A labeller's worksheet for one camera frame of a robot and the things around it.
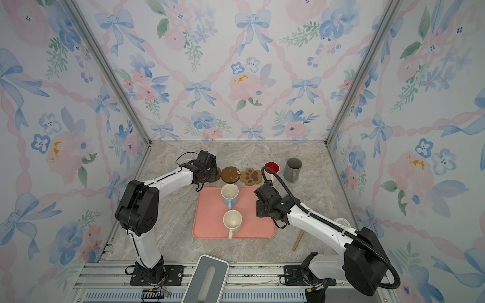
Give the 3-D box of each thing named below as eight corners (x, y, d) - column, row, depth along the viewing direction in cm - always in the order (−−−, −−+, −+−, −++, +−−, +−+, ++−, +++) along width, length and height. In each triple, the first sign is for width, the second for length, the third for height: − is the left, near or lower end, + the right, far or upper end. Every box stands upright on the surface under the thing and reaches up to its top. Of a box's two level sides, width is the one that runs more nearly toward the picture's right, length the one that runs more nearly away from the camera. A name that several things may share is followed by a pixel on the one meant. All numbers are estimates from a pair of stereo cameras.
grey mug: (284, 184, 103) (288, 172, 94) (282, 170, 109) (286, 158, 100) (298, 184, 103) (304, 172, 94) (296, 170, 109) (300, 158, 100)
